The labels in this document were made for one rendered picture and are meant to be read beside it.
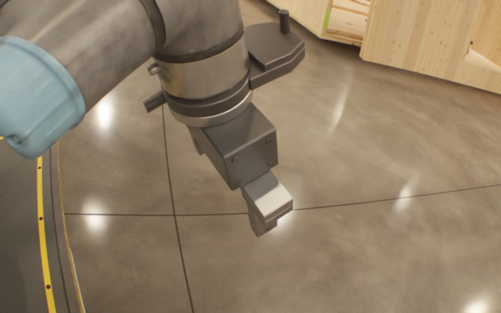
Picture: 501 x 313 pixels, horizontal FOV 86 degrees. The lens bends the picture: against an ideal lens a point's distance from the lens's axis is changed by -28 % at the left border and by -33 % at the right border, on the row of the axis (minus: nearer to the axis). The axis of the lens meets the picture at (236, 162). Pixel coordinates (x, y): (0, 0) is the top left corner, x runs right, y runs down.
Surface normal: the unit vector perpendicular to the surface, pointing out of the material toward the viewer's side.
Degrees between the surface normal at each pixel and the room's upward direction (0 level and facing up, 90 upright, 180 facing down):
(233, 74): 92
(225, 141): 25
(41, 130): 97
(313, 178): 0
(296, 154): 0
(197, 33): 104
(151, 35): 96
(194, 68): 108
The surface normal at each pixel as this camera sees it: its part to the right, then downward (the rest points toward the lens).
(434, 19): 0.13, 0.62
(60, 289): 0.15, -0.79
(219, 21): 0.64, 0.59
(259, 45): -0.13, -0.55
